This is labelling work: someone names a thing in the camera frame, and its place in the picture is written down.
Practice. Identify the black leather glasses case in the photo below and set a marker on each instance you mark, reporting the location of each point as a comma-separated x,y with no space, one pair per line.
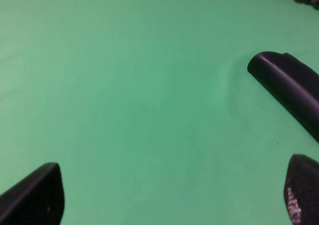
292,83

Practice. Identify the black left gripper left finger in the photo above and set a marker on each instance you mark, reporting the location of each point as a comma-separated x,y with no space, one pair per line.
38,199

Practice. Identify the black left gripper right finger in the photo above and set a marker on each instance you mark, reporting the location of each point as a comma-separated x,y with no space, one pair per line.
301,190

